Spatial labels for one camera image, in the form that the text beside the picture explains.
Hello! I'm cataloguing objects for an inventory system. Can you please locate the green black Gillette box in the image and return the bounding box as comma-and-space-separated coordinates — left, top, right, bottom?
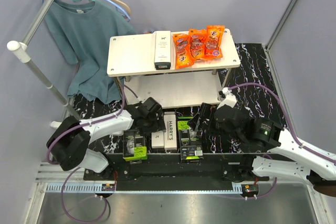
123, 130, 148, 162
177, 116, 204, 163

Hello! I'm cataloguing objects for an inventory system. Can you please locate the white Harry's box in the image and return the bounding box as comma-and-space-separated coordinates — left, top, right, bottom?
151, 131, 164, 149
154, 30, 172, 70

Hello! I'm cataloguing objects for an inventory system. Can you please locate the white Harry's box lettered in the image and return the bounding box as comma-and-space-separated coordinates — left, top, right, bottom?
164, 112, 177, 152

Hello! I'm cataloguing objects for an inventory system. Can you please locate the orange razor pack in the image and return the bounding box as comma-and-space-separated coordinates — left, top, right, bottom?
188, 29, 207, 60
173, 34, 194, 69
205, 25, 225, 60

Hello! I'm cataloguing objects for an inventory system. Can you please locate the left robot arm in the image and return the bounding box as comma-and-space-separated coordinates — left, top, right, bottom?
46, 97, 165, 180

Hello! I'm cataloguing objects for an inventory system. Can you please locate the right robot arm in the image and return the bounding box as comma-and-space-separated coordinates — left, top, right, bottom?
188, 103, 335, 197

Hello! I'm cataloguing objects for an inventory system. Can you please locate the white two-tier shelf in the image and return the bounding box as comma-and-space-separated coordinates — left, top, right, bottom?
107, 29, 240, 109

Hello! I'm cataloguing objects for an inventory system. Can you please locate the teal t-shirt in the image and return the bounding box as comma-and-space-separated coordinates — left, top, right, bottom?
45, 0, 137, 104

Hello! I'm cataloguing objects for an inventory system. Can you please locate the white clothes rack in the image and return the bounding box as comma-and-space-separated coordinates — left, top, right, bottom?
7, 0, 87, 130

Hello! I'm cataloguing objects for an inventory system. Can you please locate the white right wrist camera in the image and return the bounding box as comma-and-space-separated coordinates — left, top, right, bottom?
217, 87, 237, 109

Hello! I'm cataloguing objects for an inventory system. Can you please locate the white slotted cable duct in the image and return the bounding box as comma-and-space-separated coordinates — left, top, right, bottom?
46, 183, 243, 194

